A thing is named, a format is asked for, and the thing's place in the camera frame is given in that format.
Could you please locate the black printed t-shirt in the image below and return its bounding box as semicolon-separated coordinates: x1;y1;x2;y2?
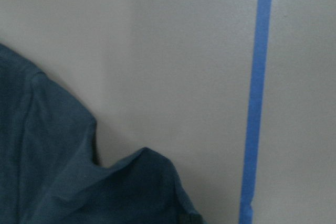
1;45;204;223

